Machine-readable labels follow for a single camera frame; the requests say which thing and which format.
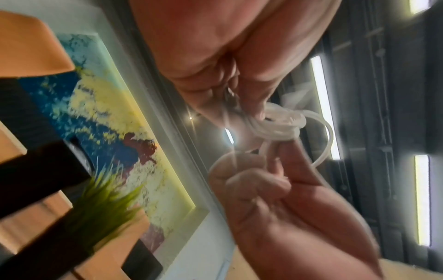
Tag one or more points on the brown cardboard sheet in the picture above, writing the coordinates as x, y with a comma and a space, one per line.
408, 270

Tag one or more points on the tall orange chair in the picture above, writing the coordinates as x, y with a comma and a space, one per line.
31, 49

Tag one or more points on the person's right hand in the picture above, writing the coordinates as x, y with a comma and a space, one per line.
294, 224

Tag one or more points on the long ceiling light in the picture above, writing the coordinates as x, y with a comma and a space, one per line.
229, 136
323, 104
419, 6
422, 199

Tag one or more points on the black cylinder pot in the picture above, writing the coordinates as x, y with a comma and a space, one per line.
41, 175

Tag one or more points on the green potted plant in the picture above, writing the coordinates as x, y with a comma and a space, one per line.
103, 202

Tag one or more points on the person's left hand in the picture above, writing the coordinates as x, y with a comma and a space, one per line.
214, 38

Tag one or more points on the colourful abstract wall painting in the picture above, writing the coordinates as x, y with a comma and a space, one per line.
103, 104

